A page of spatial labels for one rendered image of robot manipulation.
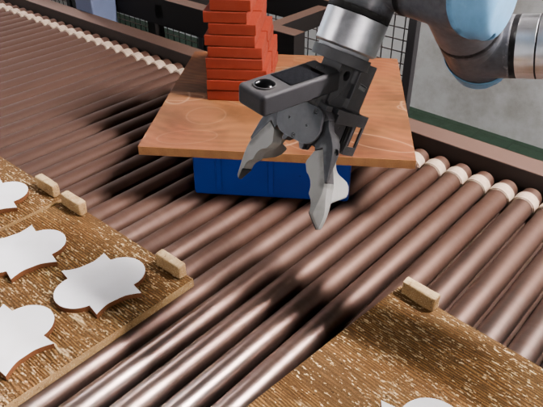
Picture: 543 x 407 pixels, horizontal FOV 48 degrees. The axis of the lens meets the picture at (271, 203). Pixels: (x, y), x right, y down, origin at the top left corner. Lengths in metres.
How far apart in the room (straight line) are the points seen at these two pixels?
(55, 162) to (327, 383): 0.83
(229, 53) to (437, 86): 2.56
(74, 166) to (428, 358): 0.85
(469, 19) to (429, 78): 3.07
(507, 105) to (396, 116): 2.35
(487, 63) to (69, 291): 0.67
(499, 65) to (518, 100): 2.76
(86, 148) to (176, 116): 0.29
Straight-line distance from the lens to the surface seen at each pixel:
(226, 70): 1.27
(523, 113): 3.55
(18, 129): 1.58
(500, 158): 1.34
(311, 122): 0.72
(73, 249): 1.08
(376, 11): 0.71
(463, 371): 0.88
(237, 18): 1.24
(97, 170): 1.35
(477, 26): 0.67
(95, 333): 0.92
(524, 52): 0.77
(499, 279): 1.07
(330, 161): 0.70
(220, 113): 1.24
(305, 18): 1.97
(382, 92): 1.35
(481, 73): 0.79
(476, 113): 3.66
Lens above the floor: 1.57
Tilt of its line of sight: 34 degrees down
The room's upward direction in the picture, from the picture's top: straight up
